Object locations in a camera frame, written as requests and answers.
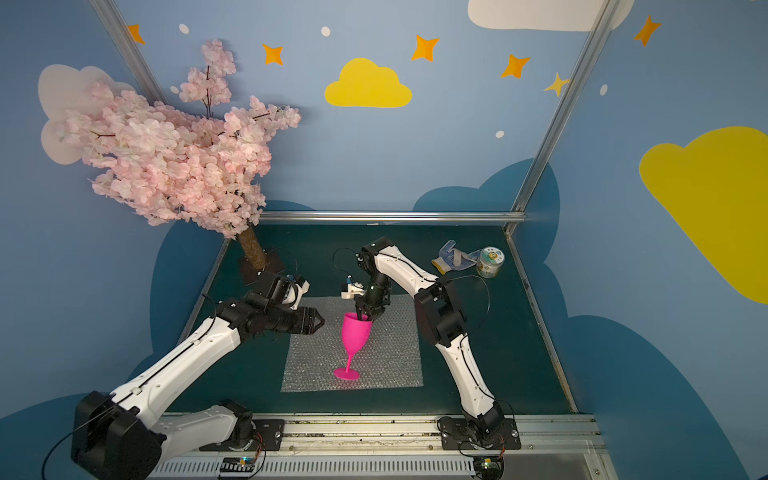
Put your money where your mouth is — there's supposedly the pink plastic wine glass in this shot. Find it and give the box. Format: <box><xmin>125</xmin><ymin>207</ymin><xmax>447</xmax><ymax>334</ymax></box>
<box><xmin>334</xmin><ymin>312</ymin><xmax>373</xmax><ymax>381</ymax></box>

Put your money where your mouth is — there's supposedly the clear bubble wrap sheet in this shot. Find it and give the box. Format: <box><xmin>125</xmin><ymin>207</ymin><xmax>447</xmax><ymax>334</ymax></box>
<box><xmin>281</xmin><ymin>294</ymin><xmax>423</xmax><ymax>393</ymax></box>

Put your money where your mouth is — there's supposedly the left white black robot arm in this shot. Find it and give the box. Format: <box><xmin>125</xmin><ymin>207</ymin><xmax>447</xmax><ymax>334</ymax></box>
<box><xmin>71</xmin><ymin>294</ymin><xmax>325</xmax><ymax>479</ymax></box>

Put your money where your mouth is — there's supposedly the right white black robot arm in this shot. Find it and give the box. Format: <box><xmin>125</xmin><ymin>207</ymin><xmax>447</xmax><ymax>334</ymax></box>
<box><xmin>354</xmin><ymin>237</ymin><xmax>511</xmax><ymax>448</ymax></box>

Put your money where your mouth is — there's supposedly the black square tree base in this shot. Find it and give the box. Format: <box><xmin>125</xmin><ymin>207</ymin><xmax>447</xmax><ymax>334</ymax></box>
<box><xmin>238</xmin><ymin>247</ymin><xmax>286</xmax><ymax>287</ymax></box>

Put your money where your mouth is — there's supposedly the left controller circuit board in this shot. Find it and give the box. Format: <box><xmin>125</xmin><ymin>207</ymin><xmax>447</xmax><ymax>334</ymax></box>
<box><xmin>217</xmin><ymin>456</ymin><xmax>258</xmax><ymax>479</ymax></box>

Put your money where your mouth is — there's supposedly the controller circuit board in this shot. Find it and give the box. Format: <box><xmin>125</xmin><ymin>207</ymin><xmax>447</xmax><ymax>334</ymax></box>
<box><xmin>472</xmin><ymin>457</ymin><xmax>504</xmax><ymax>480</ymax></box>
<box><xmin>217</xmin><ymin>456</ymin><xmax>258</xmax><ymax>479</ymax></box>

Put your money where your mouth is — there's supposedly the pink cherry blossom tree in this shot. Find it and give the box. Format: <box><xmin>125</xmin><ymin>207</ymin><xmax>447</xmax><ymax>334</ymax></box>
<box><xmin>56</xmin><ymin>39</ymin><xmax>301</xmax><ymax>239</ymax></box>

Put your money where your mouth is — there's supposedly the right controller circuit board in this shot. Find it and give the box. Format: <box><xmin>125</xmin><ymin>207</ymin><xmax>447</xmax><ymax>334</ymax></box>
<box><xmin>472</xmin><ymin>457</ymin><xmax>504</xmax><ymax>480</ymax></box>

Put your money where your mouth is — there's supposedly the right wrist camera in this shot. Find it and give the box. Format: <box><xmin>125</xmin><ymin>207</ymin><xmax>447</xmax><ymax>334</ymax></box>
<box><xmin>340</xmin><ymin>276</ymin><xmax>365</xmax><ymax>300</ymax></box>

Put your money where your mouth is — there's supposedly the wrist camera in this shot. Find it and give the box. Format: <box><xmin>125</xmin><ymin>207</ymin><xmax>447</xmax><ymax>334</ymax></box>
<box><xmin>340</xmin><ymin>276</ymin><xmax>365</xmax><ymax>300</ymax></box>
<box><xmin>261</xmin><ymin>272</ymin><xmax>310</xmax><ymax>310</ymax></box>

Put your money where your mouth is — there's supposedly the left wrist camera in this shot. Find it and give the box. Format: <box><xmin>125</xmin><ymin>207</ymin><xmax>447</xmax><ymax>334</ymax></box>
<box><xmin>261</xmin><ymin>272</ymin><xmax>310</xmax><ymax>310</ymax></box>

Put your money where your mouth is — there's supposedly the rear aluminium frame bar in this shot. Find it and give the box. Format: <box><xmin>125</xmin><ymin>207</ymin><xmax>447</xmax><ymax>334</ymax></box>
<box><xmin>260</xmin><ymin>211</ymin><xmax>526</xmax><ymax>224</ymax></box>

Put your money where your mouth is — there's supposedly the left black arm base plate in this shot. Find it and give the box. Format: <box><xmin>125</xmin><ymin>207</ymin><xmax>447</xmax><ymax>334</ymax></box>
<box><xmin>199</xmin><ymin>419</ymin><xmax>285</xmax><ymax>452</ymax></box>

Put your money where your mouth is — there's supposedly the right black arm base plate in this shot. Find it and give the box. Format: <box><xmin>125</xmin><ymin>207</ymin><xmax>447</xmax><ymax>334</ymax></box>
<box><xmin>436</xmin><ymin>416</ymin><xmax>522</xmax><ymax>451</ymax></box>

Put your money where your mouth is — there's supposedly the aluminium front rail frame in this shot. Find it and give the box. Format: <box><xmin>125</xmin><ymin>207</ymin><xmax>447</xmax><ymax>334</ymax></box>
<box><xmin>145</xmin><ymin>414</ymin><xmax>618</xmax><ymax>479</ymax></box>

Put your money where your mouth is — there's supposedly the left aluminium frame post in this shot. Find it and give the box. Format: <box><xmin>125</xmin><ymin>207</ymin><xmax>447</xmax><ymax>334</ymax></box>
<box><xmin>89</xmin><ymin>0</ymin><xmax>166</xmax><ymax>103</ymax></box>

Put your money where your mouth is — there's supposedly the aluminium frame post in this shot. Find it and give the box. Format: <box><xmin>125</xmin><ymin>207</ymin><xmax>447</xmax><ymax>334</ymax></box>
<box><xmin>504</xmin><ymin>0</ymin><xmax>621</xmax><ymax>239</ymax></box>
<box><xmin>89</xmin><ymin>0</ymin><xmax>166</xmax><ymax>103</ymax></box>

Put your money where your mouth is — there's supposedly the right aluminium frame post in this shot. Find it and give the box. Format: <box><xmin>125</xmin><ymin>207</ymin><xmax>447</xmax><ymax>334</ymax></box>
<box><xmin>504</xmin><ymin>0</ymin><xmax>621</xmax><ymax>239</ymax></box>

